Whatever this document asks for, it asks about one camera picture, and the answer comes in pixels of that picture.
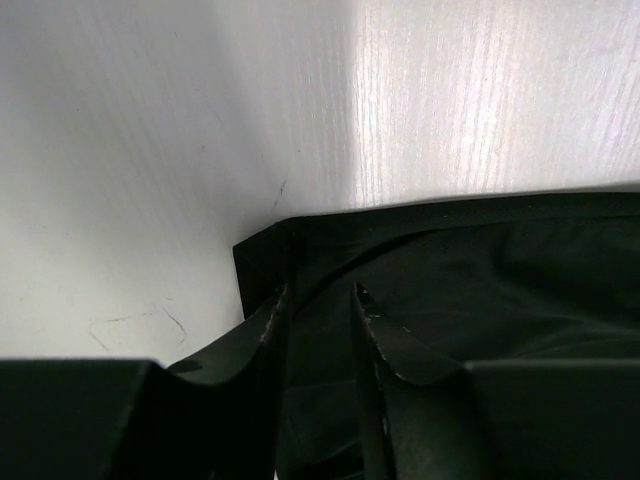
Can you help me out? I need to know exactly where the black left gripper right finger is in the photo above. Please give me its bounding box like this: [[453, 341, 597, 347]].
[[350, 284, 497, 479]]

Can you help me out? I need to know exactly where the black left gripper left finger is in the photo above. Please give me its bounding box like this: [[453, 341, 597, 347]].
[[144, 285, 292, 479]]

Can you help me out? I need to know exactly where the black t-shirt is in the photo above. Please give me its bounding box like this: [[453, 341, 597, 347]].
[[233, 192, 639, 479]]

